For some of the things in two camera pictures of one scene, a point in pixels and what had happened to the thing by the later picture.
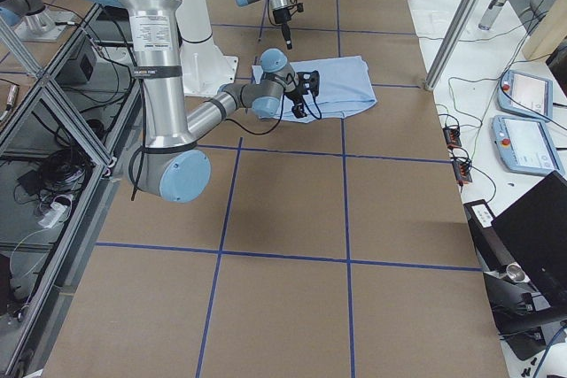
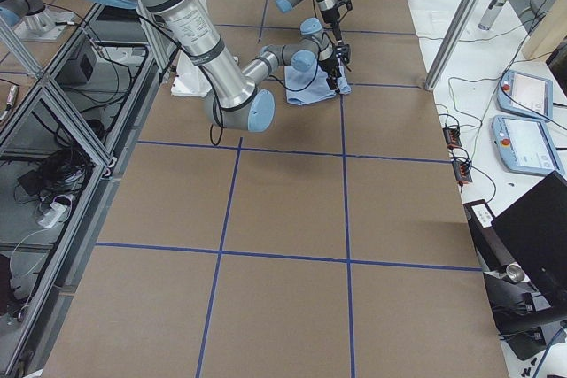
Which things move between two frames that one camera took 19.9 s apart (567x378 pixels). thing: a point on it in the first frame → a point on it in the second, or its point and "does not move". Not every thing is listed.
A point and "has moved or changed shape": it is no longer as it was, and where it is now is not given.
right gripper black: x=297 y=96 → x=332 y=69
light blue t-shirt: x=345 y=84 has moved or changed shape
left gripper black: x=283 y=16 → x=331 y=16
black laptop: x=524 y=255 does not move
